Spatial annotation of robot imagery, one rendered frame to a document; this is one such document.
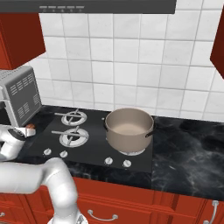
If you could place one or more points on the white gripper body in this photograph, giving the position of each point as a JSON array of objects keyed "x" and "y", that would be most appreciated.
[{"x": 30, "y": 132}]

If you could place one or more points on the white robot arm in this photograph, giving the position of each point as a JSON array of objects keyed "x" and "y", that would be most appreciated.
[{"x": 58, "y": 180}]

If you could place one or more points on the orange sweet potato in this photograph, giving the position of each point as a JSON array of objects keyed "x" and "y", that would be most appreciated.
[{"x": 30, "y": 126}]

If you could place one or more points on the beige cooking pot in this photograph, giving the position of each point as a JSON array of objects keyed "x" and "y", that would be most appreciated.
[{"x": 128, "y": 140}]

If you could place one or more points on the white hob knob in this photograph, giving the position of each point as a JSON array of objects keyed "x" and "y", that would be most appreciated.
[
  {"x": 47, "y": 151},
  {"x": 63, "y": 154},
  {"x": 127, "y": 163},
  {"x": 108, "y": 160}
]

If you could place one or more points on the grey toaster oven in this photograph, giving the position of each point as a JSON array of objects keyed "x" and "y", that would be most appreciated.
[{"x": 23, "y": 96}]

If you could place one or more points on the black gas hob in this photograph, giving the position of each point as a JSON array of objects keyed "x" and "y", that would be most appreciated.
[{"x": 93, "y": 145}]

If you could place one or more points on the red drawer front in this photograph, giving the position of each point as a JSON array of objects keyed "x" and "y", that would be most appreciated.
[
  {"x": 131, "y": 208},
  {"x": 17, "y": 210}
]

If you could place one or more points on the dark grey range hood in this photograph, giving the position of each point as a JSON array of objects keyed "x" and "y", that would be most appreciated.
[{"x": 87, "y": 5}]

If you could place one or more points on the red cupboard door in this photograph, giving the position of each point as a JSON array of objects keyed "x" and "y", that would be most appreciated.
[{"x": 218, "y": 215}]

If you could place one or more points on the red wall cupboard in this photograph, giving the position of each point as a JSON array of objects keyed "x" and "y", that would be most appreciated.
[
  {"x": 218, "y": 46},
  {"x": 17, "y": 38}
]

